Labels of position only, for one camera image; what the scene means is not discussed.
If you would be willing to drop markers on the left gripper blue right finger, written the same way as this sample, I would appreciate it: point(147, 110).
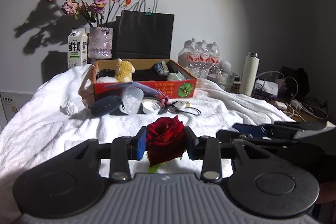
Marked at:
point(200, 146)

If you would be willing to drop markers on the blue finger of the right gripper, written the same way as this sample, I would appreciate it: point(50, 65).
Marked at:
point(254, 131)
point(226, 136)

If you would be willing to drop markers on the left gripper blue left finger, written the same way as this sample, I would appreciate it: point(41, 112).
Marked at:
point(135, 146)

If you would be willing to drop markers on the red rose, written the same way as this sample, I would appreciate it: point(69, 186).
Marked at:
point(166, 140)

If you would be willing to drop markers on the white round charger with cable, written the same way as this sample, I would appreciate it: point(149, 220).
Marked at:
point(183, 107)

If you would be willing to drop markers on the dark blue zip pouch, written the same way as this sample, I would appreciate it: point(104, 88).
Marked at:
point(106, 105)

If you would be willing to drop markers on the white jar lid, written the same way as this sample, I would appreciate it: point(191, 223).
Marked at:
point(150, 107)

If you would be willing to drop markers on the cotton swab plastic box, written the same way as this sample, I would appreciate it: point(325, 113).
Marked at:
point(131, 98)

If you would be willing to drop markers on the iridescent shell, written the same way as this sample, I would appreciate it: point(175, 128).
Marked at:
point(176, 77)

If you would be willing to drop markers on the yellow white plush toy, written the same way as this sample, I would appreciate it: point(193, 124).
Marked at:
point(124, 71)

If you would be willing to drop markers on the purple cloth pouch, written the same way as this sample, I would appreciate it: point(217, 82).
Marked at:
point(144, 88)

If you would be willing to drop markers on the white power adapter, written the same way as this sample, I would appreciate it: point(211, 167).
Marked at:
point(280, 105)

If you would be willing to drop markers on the white thermos bottle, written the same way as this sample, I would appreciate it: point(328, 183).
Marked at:
point(249, 74)

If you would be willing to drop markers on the clear glass cup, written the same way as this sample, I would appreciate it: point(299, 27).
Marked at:
point(224, 78)

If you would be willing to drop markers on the white round lamp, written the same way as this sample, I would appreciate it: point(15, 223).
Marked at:
point(225, 65)

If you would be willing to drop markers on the red orange cardboard box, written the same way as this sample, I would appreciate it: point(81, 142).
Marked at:
point(144, 74)

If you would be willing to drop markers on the white terry towel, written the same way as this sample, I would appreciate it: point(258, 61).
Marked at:
point(42, 128)

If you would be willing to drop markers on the water bottle pack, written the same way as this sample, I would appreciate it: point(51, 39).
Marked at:
point(201, 59)

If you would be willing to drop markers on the purple glass vase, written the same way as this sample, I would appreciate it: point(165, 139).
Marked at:
point(100, 43)

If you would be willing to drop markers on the black paper shopping bag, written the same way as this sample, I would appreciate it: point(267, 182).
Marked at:
point(137, 36)

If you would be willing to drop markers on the white green milk carton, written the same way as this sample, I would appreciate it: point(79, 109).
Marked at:
point(77, 47)

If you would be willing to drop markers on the white wall panel box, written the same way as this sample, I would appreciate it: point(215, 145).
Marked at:
point(11, 103)

